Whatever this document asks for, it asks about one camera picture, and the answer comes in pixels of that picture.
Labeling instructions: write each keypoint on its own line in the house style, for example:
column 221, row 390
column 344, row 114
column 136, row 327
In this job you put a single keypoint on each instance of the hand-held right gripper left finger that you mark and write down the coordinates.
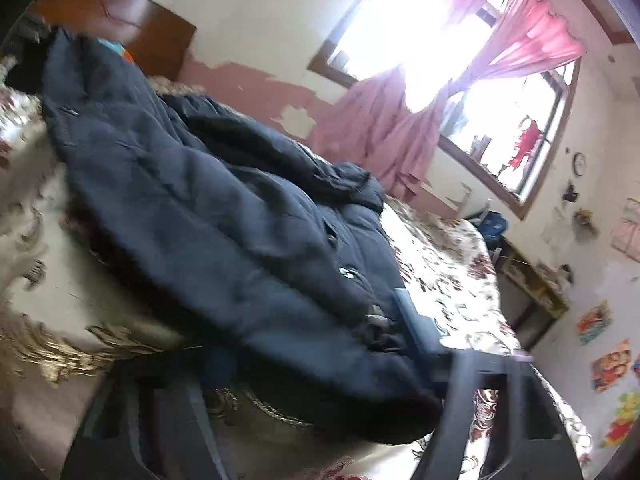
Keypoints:
column 165, row 410

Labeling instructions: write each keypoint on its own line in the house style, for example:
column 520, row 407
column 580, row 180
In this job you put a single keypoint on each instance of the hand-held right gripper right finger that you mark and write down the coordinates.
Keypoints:
column 415, row 320

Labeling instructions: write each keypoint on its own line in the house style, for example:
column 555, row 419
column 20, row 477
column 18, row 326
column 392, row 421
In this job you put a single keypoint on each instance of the black padded jacket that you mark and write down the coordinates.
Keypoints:
column 200, row 210

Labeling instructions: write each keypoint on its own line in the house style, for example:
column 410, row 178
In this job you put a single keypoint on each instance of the floral satin bedspread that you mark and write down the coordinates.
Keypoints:
column 450, row 270

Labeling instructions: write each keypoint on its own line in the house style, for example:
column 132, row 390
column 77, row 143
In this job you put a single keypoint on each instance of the orange brown blue striped pillow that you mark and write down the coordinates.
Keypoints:
column 120, row 50

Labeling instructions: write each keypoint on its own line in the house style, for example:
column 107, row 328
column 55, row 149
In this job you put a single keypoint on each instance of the blue bag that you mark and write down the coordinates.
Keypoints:
column 492, row 224

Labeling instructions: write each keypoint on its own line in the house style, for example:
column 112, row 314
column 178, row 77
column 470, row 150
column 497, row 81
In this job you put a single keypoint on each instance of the wooden headboard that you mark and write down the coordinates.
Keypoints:
column 150, row 35

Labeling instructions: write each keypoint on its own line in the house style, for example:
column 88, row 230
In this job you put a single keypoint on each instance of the wooden shelf desk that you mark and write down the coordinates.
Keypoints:
column 540, row 285

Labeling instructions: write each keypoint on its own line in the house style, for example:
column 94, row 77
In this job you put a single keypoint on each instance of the red hanging garment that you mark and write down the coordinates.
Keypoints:
column 525, row 145

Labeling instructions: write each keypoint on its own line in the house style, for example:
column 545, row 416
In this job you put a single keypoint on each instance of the pink curtain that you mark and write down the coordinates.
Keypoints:
column 530, row 45
column 360, row 115

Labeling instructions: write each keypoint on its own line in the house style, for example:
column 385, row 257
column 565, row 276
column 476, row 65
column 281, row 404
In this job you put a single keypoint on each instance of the brown framed window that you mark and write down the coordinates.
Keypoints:
column 322, row 65

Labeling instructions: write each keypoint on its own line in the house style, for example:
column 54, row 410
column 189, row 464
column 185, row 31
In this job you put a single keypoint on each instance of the colourful wall sticker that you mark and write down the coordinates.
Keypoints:
column 611, row 365
column 595, row 321

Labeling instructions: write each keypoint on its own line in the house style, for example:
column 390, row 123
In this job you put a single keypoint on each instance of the black wall hook item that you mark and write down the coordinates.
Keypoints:
column 569, row 194

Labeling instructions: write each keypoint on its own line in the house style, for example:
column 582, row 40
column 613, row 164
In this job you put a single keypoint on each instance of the round wall clock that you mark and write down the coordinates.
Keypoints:
column 579, row 164

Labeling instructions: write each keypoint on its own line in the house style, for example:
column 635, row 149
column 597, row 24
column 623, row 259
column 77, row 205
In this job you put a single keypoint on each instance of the pink wall calendar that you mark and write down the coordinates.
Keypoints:
column 627, row 235

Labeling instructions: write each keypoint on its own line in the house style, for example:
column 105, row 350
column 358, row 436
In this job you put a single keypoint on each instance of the yellow green wall sticker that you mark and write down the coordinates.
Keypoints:
column 622, row 420

